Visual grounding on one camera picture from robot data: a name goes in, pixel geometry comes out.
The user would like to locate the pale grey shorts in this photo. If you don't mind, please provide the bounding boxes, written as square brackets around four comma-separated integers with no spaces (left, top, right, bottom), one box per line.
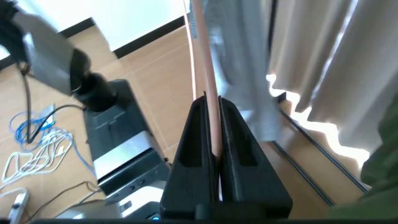
[201,0,282,142]

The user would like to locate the white cable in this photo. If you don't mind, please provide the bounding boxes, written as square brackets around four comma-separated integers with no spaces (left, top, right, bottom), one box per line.
[0,127,74,189]

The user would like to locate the black cable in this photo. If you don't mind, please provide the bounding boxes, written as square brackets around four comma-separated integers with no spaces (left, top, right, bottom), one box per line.
[29,180,103,218]
[20,62,86,144]

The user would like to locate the white power strip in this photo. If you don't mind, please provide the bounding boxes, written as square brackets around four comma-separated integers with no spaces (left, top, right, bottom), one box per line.
[7,189,31,220]

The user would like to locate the black clothes rack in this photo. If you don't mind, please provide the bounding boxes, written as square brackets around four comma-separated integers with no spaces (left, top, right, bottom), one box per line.
[267,0,370,207]

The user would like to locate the pink clothes hanger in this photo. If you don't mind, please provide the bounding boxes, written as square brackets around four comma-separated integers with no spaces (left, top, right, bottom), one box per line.
[182,0,223,200]

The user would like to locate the blue cable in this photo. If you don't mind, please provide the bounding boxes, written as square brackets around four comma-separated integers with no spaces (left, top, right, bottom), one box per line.
[8,110,96,177]

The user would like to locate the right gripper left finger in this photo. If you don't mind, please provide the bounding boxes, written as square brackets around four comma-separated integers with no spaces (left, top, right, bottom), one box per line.
[160,91,220,219]

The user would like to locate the beige curtain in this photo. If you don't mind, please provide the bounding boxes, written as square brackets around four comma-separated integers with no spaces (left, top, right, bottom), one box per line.
[267,0,398,155]

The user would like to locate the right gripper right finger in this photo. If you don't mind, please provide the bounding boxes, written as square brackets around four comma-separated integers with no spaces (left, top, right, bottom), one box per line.
[218,95,294,219]

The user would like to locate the green printed shirt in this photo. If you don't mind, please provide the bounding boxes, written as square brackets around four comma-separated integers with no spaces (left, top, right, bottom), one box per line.
[326,93,398,219]

